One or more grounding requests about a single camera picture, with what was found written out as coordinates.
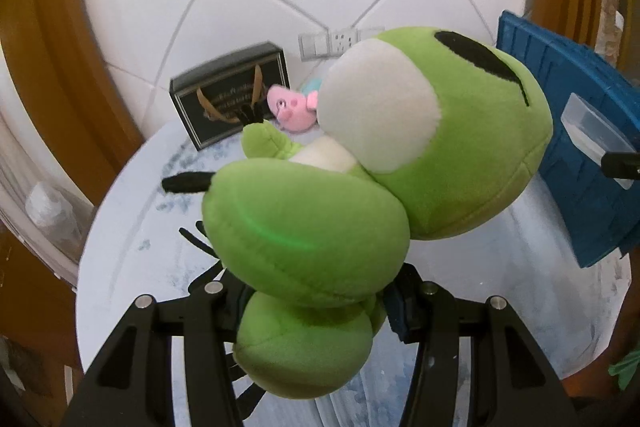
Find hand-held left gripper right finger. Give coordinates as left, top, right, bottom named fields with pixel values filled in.
left=387, top=264, right=568, bottom=427

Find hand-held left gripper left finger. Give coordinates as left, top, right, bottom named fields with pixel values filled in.
left=60, top=279, right=251, bottom=427

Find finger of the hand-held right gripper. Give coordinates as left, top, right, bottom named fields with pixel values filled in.
left=600, top=150, right=640, bottom=181

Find clear plastic box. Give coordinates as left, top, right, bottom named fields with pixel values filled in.
left=560, top=93, right=636, bottom=190

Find blue plastic container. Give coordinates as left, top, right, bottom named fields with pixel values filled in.
left=495, top=10, right=640, bottom=269

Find green frog plush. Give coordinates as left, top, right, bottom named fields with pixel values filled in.
left=161, top=26, right=555, bottom=413

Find green plastic leaves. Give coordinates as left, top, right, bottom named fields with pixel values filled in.
left=607, top=346, right=640, bottom=391

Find clear plastic bag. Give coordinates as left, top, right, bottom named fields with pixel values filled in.
left=25, top=184, right=84, bottom=248

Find pink pig plush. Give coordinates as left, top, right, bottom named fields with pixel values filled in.
left=266, top=85, right=321, bottom=133

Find black gift box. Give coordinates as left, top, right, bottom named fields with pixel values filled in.
left=169, top=41, right=292, bottom=152

